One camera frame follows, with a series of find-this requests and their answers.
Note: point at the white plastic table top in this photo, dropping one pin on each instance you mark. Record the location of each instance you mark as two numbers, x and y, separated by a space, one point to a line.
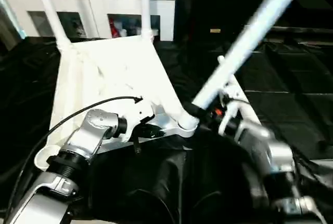
114 73

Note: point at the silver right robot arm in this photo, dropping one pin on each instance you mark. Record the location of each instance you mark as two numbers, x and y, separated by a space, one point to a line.
270 156

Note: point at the black table mat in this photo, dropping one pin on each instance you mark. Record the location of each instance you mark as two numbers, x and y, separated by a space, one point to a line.
156 187

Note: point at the small yellow label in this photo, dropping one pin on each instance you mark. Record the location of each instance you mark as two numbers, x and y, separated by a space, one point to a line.
215 30

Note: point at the black low cabinet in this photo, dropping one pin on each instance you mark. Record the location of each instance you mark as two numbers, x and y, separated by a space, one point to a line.
234 0

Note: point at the white glass-door cabinet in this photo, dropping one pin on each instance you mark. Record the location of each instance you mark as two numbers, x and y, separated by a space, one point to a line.
93 5

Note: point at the blue lit glass case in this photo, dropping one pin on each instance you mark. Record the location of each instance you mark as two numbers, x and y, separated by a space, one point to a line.
10 5

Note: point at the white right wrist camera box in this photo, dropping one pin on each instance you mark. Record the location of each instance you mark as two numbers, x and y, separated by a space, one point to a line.
231 104

